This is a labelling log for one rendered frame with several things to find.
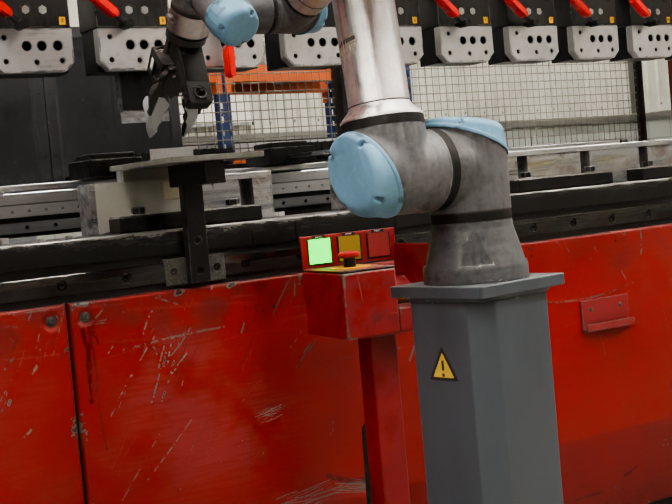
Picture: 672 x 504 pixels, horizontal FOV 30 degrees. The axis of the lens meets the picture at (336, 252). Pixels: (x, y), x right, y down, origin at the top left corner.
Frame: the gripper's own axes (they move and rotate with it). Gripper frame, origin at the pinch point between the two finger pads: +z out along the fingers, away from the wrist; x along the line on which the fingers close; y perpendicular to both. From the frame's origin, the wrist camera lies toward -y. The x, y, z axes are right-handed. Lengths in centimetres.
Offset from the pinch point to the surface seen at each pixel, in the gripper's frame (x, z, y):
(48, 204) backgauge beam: 11.9, 31.8, 21.3
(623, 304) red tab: -112, 37, -22
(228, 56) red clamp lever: -16.6, -6.5, 15.4
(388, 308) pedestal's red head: -28, 9, -41
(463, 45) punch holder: -78, -4, 23
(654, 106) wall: -655, 314, 449
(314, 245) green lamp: -22.4, 10.2, -22.2
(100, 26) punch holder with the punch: 7.8, -9.6, 20.9
